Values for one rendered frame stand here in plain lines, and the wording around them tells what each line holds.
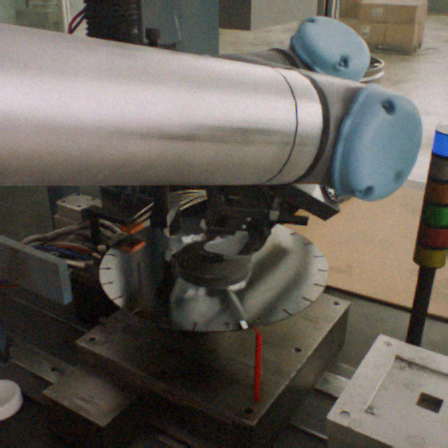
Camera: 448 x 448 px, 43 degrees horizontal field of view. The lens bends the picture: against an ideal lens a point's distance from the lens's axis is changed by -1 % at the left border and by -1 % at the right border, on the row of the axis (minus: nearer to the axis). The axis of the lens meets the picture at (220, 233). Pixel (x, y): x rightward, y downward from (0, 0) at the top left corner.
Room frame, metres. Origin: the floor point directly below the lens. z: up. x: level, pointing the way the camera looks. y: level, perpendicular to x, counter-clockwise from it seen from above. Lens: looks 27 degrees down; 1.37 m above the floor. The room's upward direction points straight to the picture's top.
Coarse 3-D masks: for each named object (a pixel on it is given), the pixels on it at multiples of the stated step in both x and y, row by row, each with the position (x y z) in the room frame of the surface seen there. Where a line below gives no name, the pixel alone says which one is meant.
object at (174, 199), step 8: (160, 192) 0.73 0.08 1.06; (168, 192) 0.74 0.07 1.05; (160, 200) 0.73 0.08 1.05; (168, 200) 0.74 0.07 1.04; (176, 200) 0.78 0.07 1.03; (160, 208) 0.73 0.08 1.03; (168, 208) 0.74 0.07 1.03; (176, 208) 0.77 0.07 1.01; (152, 216) 0.72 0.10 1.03; (160, 216) 0.72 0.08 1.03; (168, 216) 0.73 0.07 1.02; (176, 216) 0.78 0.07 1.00; (152, 224) 0.72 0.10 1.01; (160, 224) 0.72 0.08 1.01; (168, 224) 0.72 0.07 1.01; (176, 224) 0.78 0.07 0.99; (160, 232) 0.78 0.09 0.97; (176, 232) 0.78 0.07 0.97
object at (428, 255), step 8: (416, 248) 0.69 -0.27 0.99; (424, 248) 0.68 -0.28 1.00; (432, 248) 0.68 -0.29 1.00; (440, 248) 0.68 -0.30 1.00; (416, 256) 0.69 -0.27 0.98; (424, 256) 0.68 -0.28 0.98; (432, 256) 0.67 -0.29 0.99; (440, 256) 0.67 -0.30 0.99; (416, 264) 0.69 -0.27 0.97; (424, 264) 0.68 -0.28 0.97; (432, 264) 0.67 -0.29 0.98; (440, 264) 0.67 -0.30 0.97
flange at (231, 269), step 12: (180, 252) 0.74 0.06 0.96; (192, 252) 0.73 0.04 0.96; (204, 252) 0.71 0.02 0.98; (180, 264) 0.70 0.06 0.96; (192, 264) 0.70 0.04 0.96; (204, 264) 0.70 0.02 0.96; (216, 264) 0.70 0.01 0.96; (228, 264) 0.70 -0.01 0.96; (240, 264) 0.70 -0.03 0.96; (192, 276) 0.68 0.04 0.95; (204, 276) 0.67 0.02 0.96; (216, 276) 0.67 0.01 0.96; (228, 276) 0.67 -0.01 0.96; (240, 276) 0.68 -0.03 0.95
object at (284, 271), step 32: (192, 224) 0.85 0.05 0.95; (128, 256) 0.74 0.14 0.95; (160, 256) 0.74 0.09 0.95; (256, 256) 0.74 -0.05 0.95; (288, 256) 0.74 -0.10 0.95; (320, 256) 0.74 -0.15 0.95; (128, 288) 0.65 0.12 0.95; (160, 288) 0.65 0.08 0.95; (192, 288) 0.65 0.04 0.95; (224, 288) 0.65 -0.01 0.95; (256, 288) 0.65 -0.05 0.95; (288, 288) 0.65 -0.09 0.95; (320, 288) 0.65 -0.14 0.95; (160, 320) 0.58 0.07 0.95; (192, 320) 0.58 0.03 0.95; (224, 320) 0.58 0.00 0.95; (256, 320) 0.58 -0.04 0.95
